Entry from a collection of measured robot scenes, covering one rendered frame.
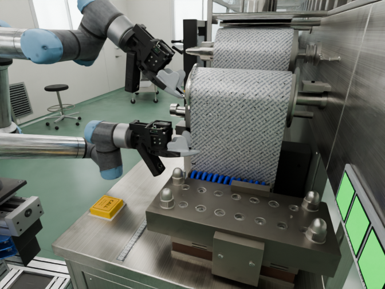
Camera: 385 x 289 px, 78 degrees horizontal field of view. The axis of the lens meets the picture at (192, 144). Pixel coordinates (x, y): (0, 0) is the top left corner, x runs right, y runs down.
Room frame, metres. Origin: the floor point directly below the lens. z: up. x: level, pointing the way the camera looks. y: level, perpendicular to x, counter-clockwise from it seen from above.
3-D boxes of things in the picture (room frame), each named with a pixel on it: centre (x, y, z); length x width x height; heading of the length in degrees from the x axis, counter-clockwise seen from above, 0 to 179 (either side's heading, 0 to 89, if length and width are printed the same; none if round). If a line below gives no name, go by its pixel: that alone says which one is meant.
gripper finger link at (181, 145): (0.59, 0.03, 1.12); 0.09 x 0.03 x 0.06; 71
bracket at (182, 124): (0.71, 0.02, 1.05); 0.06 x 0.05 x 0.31; 72
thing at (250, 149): (0.57, -0.11, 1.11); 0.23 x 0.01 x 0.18; 72
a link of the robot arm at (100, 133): (0.69, 0.27, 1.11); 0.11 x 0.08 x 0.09; 72
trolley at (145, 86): (5.40, 1.07, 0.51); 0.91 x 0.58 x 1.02; 6
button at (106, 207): (0.59, 0.26, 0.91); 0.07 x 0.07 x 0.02; 72
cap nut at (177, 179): (0.54, 0.04, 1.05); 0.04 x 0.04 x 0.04
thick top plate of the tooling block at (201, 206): (0.44, -0.11, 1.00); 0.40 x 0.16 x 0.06; 72
